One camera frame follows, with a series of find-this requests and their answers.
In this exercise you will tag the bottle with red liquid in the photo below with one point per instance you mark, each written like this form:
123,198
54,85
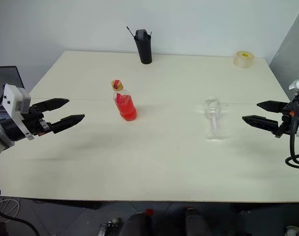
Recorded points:
127,108

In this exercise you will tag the small white floor object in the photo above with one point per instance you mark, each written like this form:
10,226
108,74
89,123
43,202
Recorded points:
293,231

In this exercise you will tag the black tapered holder cup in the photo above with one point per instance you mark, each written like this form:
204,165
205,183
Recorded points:
144,52

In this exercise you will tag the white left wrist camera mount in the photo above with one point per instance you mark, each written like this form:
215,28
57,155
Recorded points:
12,98

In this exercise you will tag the dark rounded shape red cap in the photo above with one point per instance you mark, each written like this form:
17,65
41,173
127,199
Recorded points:
137,225

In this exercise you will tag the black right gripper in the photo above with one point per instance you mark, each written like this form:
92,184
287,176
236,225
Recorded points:
287,110

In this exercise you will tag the black thin swab stick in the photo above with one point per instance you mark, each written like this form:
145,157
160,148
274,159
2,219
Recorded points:
130,31

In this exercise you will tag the black round tool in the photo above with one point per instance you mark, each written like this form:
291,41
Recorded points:
141,34

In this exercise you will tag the clear wine glass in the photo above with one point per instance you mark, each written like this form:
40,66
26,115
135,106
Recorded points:
214,115

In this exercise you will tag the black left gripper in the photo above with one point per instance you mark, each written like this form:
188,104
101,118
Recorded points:
34,120

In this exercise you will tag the small dark floor device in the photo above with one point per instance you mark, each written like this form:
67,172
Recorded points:
110,227

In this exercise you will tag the clear tape roll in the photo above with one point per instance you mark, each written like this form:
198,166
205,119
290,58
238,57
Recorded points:
243,60

